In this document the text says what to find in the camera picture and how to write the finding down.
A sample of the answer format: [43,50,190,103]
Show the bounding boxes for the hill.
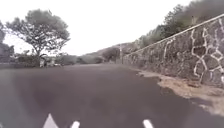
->
[79,41,141,64]

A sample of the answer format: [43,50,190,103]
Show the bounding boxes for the pole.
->
[118,43,123,64]

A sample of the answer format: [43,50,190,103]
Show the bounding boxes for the grey asphalt road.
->
[0,63,224,128]

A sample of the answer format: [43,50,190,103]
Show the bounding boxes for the robot's own part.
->
[69,120,81,128]
[142,119,155,128]

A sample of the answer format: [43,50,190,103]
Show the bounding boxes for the large tree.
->
[5,8,71,68]

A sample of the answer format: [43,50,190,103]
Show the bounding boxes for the dirt verge strip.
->
[128,66,224,116]

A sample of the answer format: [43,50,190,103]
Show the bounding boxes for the stone wall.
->
[121,13,224,88]

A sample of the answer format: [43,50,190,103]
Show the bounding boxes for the trees above wall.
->
[134,0,224,49]

